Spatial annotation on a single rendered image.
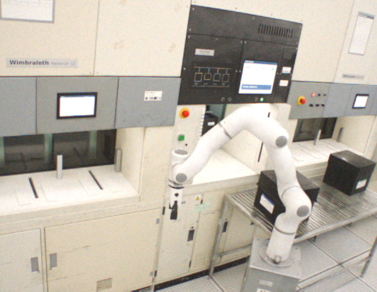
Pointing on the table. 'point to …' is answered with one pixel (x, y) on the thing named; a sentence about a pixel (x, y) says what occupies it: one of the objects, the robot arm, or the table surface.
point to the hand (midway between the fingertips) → (172, 212)
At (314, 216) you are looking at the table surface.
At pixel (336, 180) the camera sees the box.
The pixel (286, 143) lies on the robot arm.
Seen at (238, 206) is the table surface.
